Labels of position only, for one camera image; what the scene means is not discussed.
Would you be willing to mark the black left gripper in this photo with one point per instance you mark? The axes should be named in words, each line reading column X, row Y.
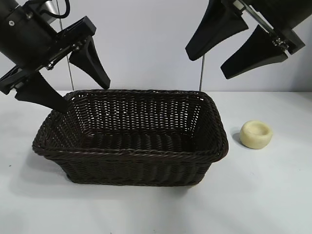
column 26, row 41

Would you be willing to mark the pale yellow egg yolk pastry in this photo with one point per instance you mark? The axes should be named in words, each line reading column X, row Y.
column 253, row 141

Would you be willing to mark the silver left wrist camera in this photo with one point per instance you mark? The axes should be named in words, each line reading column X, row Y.
column 50, row 9

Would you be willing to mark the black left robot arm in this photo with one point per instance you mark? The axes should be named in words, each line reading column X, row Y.
column 7, row 3

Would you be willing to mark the dark brown wicker basket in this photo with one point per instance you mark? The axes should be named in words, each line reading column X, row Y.
column 134, row 168

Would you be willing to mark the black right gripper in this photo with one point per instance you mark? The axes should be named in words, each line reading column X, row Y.
column 280, row 14

